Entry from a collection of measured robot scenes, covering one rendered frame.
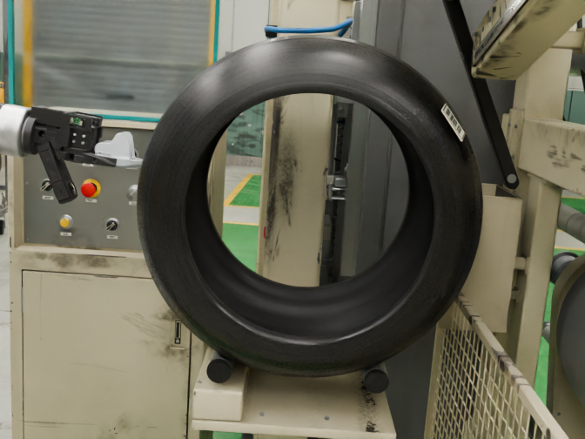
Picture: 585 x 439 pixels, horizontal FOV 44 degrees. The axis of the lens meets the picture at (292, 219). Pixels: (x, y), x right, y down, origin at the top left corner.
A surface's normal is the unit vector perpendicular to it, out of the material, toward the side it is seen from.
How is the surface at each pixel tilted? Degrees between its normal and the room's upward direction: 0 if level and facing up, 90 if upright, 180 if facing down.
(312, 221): 90
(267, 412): 0
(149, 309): 90
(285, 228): 90
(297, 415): 0
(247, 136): 90
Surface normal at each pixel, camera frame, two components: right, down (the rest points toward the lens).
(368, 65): 0.25, -0.54
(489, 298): -0.01, 0.20
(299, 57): -0.05, -0.58
